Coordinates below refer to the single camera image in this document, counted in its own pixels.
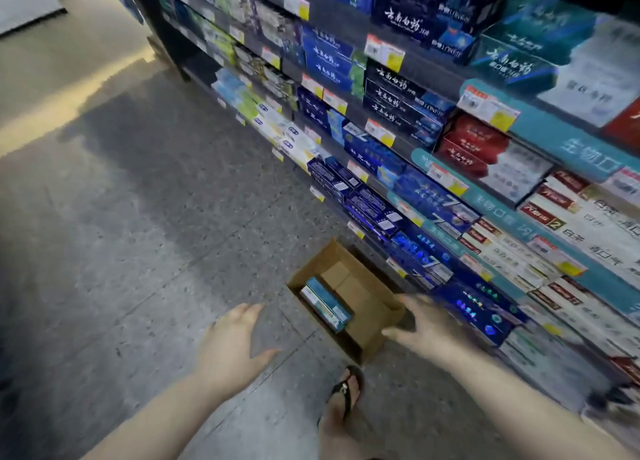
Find person's left hand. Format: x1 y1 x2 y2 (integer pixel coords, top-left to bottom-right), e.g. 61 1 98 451
194 302 282 401

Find person's right hand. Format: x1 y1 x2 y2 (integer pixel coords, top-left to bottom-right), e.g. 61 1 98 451
381 294 482 371

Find person's right forearm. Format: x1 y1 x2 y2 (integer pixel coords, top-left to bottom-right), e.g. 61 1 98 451
440 344 637 460

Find person's left forearm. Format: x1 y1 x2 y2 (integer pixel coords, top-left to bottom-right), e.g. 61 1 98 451
82 370 237 460

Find brown cardboard box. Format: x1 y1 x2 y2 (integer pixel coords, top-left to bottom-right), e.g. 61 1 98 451
286 238 407 366

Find teal toothpaste box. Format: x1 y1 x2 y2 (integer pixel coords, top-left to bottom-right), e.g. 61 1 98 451
305 276 354 333

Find white blue toothpaste box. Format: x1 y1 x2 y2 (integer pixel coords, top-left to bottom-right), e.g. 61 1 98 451
299 285 346 333

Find black flip-flop sandal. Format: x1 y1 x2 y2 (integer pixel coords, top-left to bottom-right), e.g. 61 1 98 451
326 365 365 421

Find person's foot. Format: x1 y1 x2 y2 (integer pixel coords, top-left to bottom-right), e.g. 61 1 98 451
317 367 368 460

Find row of glossy indigo toothpaste boxes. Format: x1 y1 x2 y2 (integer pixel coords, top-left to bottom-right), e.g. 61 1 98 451
306 156 528 348

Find row of blue striped toothpaste boxes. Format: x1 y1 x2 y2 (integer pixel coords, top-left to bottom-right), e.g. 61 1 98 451
341 121 482 239

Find teal shelf edge banner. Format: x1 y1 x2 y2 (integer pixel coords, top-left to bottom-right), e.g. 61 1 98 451
458 78 640 184
410 147 640 316

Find stack of red toothpaste boxes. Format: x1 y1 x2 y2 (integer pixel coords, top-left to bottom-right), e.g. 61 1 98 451
434 113 512 180

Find stack of grey white toothpaste boxes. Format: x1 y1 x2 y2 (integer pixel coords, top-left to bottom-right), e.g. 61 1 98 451
479 141 555 207

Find stack of white red-label toothpaste boxes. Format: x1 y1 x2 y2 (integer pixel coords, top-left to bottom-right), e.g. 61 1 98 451
519 169 640 288

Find stack of navy white-script toothpaste boxes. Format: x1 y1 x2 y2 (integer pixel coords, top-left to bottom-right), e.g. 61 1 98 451
361 61 457 150

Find row of pale yellow toothpaste boxes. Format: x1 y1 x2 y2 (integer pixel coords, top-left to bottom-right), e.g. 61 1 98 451
210 67 331 173

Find rows of white yellow price tags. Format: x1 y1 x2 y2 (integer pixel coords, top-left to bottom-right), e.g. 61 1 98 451
170 0 640 336

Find stack of bright blue toothpaste boxes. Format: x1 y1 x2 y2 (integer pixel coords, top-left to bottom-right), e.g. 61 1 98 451
299 24 369 101

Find stack of plain white toothpaste boxes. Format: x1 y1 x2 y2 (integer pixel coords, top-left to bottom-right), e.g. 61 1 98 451
536 17 640 129

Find black metal shelf unit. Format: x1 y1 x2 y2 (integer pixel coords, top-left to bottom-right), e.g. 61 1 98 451
114 0 640 448

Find stack of dark navy toothpaste boxes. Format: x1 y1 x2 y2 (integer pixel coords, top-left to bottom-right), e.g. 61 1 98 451
371 0 502 67

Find stack of dark teal toothpaste boxes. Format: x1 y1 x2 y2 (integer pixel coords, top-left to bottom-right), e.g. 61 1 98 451
469 0 613 97

